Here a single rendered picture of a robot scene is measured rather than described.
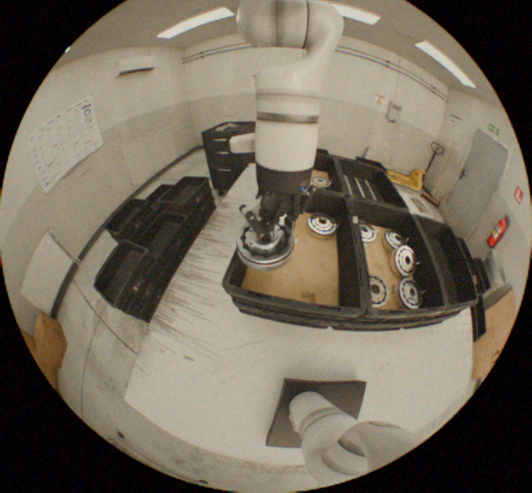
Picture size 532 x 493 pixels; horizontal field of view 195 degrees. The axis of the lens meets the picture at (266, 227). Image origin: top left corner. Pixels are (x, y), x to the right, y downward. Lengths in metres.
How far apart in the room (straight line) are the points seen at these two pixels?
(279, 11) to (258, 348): 0.63
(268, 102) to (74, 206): 2.78
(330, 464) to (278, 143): 0.35
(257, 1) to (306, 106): 0.11
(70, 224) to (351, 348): 3.03
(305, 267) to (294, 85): 0.41
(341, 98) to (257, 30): 3.46
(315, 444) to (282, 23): 0.47
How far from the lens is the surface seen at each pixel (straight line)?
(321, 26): 0.18
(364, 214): 0.64
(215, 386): 0.56
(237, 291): 0.31
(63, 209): 2.80
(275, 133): 0.16
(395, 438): 0.20
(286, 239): 0.27
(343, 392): 0.53
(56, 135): 2.82
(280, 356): 0.52
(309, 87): 0.16
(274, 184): 0.18
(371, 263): 0.55
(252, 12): 0.16
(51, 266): 2.81
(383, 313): 0.37
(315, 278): 0.45
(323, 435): 0.32
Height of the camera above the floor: 1.22
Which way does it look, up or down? 47 degrees down
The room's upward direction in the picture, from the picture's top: straight up
